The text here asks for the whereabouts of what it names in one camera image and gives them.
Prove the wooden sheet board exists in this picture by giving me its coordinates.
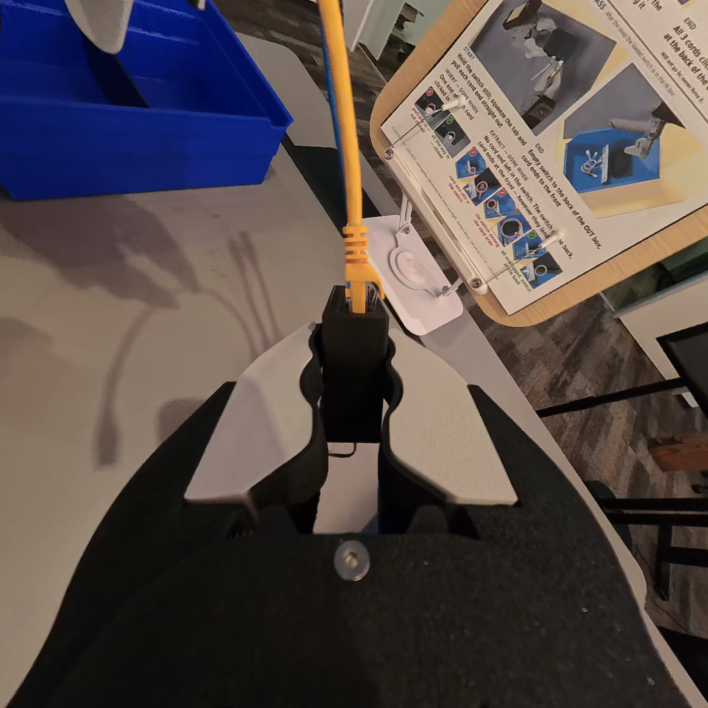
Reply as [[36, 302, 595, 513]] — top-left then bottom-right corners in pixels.
[[369, 0, 708, 328]]

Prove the white board stand base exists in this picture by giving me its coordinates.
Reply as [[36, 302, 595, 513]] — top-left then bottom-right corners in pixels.
[[361, 196, 487, 336]]

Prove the yellow ethernet cord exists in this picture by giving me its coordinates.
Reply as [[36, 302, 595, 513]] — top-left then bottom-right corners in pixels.
[[317, 0, 386, 315]]

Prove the black metal frame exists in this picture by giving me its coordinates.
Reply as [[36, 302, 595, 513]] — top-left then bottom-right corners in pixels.
[[535, 323, 708, 601]]

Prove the blue plastic bin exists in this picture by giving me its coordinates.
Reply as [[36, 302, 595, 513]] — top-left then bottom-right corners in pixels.
[[0, 0, 294, 201]]

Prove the instruction sheet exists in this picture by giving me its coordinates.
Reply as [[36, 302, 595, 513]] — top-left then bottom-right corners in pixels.
[[381, 0, 708, 316]]

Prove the black ethernet switch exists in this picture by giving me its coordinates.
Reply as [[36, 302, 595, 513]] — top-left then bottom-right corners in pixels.
[[322, 285, 388, 444]]

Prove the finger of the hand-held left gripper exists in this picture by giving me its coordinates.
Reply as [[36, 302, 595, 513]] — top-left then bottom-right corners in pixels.
[[65, 0, 135, 54]]

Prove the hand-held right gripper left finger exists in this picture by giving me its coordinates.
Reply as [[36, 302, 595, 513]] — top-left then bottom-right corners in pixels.
[[184, 322, 328, 534]]

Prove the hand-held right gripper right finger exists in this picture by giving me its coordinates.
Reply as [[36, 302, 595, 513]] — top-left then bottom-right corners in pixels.
[[379, 332, 519, 540]]

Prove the blue ethernet cord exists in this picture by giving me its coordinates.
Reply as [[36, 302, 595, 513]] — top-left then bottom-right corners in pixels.
[[321, 11, 346, 205]]

